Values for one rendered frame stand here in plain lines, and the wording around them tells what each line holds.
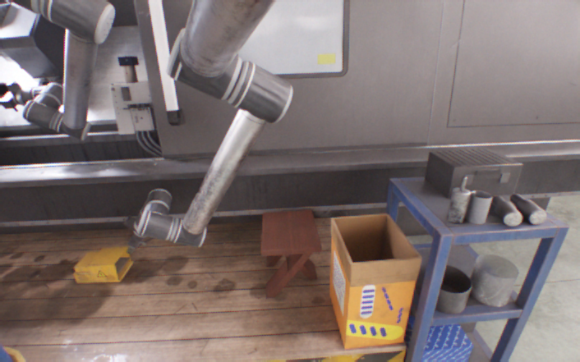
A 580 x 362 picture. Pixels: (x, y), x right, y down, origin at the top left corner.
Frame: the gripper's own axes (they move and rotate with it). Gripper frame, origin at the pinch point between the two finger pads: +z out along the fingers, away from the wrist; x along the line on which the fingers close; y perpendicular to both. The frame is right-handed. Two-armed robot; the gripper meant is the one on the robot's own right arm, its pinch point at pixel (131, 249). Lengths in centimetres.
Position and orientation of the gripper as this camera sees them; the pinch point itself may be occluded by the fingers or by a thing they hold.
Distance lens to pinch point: 170.6
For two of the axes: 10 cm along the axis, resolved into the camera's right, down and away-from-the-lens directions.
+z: -5.9, 7.5, 3.1
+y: 8.1, 5.3, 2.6
